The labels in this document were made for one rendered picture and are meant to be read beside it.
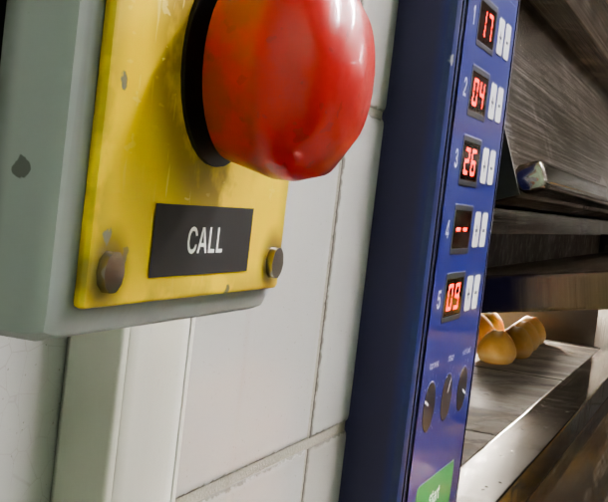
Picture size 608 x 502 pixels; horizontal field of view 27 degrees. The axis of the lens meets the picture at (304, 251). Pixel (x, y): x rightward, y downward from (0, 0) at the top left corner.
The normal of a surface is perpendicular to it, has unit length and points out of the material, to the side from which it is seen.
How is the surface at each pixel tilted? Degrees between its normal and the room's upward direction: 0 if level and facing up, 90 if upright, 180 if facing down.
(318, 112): 108
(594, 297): 90
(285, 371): 90
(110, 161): 90
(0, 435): 90
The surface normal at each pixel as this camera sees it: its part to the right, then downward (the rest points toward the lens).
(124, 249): 0.94, 0.13
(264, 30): -0.29, -0.22
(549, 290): -0.33, 0.01
